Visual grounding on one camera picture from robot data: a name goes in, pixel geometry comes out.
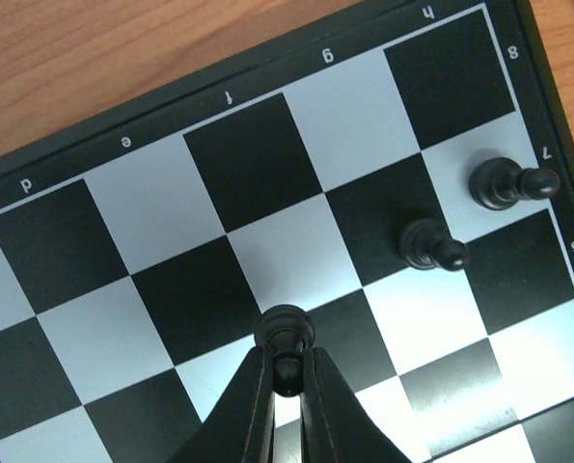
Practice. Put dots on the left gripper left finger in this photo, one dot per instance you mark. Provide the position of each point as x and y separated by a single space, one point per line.
240 426

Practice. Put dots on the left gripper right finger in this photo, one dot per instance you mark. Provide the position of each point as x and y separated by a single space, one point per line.
335 427

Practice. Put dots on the black pawn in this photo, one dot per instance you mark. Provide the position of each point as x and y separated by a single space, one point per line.
426 244
287 331
501 183

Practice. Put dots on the black silver chess board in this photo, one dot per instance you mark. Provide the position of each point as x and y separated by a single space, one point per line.
139 248

